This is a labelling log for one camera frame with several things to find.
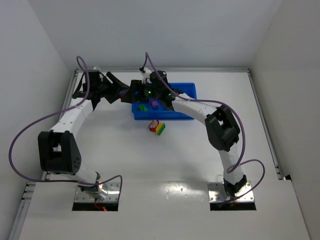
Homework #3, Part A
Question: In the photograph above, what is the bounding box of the green lego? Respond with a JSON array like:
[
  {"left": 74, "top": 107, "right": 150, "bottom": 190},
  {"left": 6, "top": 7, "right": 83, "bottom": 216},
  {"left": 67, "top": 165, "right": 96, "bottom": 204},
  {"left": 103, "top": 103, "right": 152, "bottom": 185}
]
[{"left": 137, "top": 104, "right": 149, "bottom": 112}]

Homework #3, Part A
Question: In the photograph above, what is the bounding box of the purple rectangular lego brick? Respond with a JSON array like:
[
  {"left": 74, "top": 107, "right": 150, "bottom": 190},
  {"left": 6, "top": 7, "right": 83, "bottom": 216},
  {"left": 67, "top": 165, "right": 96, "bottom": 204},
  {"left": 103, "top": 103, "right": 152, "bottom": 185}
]
[{"left": 150, "top": 99, "right": 159, "bottom": 110}]

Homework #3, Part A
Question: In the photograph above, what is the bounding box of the red lego with pink cloud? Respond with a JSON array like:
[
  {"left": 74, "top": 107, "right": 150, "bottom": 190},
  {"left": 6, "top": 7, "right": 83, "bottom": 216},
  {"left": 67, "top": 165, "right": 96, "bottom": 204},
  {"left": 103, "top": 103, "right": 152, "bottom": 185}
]
[{"left": 149, "top": 119, "right": 160, "bottom": 132}]

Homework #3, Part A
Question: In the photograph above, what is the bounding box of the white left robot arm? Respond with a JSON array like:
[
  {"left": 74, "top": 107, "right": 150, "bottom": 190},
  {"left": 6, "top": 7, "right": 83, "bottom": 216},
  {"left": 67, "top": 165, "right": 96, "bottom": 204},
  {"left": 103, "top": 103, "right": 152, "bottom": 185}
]
[{"left": 37, "top": 70, "right": 129, "bottom": 194}]

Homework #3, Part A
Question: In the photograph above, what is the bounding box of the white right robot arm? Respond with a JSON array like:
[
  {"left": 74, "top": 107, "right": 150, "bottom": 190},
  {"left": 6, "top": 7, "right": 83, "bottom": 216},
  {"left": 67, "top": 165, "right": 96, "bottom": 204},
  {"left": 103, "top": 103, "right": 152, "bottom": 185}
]
[{"left": 119, "top": 71, "right": 247, "bottom": 198}]

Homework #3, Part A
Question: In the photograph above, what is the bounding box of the blue divided plastic bin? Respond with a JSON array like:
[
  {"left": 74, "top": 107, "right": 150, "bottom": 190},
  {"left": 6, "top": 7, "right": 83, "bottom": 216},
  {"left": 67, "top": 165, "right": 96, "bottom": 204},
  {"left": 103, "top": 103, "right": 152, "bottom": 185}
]
[{"left": 131, "top": 82, "right": 198, "bottom": 121}]

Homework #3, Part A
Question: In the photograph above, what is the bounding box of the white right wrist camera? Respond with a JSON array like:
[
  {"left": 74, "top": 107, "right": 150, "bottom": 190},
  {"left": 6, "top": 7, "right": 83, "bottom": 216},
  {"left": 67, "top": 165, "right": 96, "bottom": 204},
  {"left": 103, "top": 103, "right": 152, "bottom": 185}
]
[{"left": 139, "top": 67, "right": 152, "bottom": 84}]

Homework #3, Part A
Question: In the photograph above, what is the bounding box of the aluminium table edge rail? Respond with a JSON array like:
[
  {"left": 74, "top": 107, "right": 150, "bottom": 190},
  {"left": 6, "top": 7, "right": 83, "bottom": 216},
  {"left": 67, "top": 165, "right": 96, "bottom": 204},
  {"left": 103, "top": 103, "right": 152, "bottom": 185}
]
[{"left": 7, "top": 67, "right": 78, "bottom": 240}]

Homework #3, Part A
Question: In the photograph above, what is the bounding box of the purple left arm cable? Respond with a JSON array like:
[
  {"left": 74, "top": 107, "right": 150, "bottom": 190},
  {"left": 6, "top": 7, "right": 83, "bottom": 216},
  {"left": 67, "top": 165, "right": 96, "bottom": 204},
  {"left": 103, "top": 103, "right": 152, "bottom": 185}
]
[{"left": 8, "top": 55, "right": 123, "bottom": 201}]

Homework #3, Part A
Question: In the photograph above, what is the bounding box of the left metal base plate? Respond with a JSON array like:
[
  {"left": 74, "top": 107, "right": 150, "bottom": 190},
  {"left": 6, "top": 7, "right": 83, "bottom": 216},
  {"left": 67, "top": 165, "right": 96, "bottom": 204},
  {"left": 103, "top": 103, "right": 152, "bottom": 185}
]
[{"left": 74, "top": 182, "right": 121, "bottom": 203}]

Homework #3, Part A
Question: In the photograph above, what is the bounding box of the metal base plate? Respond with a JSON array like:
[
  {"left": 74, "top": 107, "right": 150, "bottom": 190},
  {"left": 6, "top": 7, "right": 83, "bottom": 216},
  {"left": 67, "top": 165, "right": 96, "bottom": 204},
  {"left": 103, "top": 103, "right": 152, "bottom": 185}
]
[
  {"left": 207, "top": 181, "right": 255, "bottom": 203},
  {"left": 74, "top": 182, "right": 121, "bottom": 203}
]

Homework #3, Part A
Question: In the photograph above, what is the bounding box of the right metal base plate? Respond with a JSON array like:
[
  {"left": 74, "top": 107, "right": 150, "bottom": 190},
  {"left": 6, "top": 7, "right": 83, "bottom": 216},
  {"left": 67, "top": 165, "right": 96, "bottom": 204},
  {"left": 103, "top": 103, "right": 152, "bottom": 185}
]
[{"left": 207, "top": 181, "right": 255, "bottom": 203}]

